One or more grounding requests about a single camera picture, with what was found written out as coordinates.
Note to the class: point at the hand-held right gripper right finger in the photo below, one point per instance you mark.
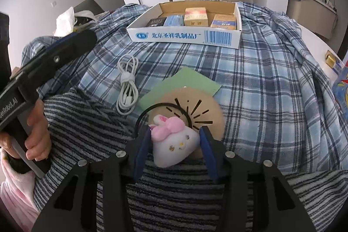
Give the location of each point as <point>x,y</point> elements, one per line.
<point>208,151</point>

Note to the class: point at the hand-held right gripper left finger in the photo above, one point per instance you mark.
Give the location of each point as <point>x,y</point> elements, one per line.
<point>142,151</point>

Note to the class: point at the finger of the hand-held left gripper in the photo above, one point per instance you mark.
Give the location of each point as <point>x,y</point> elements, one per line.
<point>62,54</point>

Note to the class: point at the white plush toy pink bow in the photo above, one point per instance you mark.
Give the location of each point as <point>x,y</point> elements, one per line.
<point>174,145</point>

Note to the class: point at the black cigarette pack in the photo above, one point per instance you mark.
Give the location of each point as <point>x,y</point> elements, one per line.
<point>155,22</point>

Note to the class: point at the white cardboard box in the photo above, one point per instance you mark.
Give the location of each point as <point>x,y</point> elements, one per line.
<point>176,36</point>

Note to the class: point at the light blue pack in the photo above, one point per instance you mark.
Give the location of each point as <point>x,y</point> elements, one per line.
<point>174,20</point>

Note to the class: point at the orange blue cigarette pack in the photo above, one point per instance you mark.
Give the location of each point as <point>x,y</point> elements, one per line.
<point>223,22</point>

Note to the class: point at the cream red cigarette pack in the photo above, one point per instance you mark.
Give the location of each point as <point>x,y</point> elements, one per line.
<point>195,17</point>

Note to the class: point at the person's left forearm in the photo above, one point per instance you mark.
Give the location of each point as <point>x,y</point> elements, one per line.
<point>16,194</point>

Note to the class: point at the person's left hand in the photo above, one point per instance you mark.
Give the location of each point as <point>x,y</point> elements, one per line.
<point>38,134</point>

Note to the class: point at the white crumpled plastic bag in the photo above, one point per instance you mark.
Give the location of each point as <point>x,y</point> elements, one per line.
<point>65,21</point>

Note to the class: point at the black headband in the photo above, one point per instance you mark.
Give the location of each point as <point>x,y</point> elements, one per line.
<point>146,111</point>

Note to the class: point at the round beige slotted disc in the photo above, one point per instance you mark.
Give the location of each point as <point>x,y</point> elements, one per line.
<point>210,109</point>

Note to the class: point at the white flat bag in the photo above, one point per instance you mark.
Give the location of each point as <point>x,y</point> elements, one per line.
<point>84,17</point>

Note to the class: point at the dark chair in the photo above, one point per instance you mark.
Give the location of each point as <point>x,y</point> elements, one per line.
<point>89,6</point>

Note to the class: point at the grey striped towel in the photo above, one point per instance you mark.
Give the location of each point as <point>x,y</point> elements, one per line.
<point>89,126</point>

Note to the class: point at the green paper sheet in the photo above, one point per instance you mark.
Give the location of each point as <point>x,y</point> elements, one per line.
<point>187,79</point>

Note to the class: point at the blue plaid shirt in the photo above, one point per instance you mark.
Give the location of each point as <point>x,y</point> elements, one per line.
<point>258,85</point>

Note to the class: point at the colourful snack packet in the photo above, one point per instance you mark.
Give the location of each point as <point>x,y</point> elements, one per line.
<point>342,90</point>

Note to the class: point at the yellow pack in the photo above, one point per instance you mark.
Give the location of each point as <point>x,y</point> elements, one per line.
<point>333,60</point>

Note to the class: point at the beige vanity cabinet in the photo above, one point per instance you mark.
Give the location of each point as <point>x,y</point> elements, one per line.
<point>310,14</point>

